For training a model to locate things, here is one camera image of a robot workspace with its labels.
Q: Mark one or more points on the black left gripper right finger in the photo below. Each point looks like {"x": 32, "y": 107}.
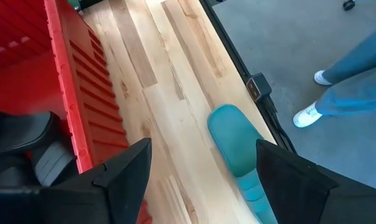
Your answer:
{"x": 299, "y": 193}

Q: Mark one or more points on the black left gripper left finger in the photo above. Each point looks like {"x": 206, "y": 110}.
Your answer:
{"x": 119, "y": 186}

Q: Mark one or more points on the black rubber slide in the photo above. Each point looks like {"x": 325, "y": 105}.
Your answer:
{"x": 52, "y": 165}
{"x": 16, "y": 133}

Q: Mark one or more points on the green rubber slide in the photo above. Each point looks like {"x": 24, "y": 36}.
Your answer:
{"x": 72, "y": 3}
{"x": 234, "y": 140}

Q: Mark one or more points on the red plastic bin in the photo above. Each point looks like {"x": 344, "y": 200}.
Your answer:
{"x": 91, "y": 102}

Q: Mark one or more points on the white shoe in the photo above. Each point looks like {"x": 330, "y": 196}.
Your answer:
{"x": 306, "y": 115}
{"x": 322, "y": 78}

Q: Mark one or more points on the person's leg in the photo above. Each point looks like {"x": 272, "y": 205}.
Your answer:
{"x": 355, "y": 101}
{"x": 361, "y": 56}

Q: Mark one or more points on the black caster wheel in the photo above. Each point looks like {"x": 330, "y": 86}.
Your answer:
{"x": 349, "y": 4}

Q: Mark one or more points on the small black camera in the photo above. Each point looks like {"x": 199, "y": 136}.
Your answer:
{"x": 258, "y": 87}

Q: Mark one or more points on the black aluminium frame rail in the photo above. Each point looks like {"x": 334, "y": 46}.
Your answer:
{"x": 225, "y": 37}

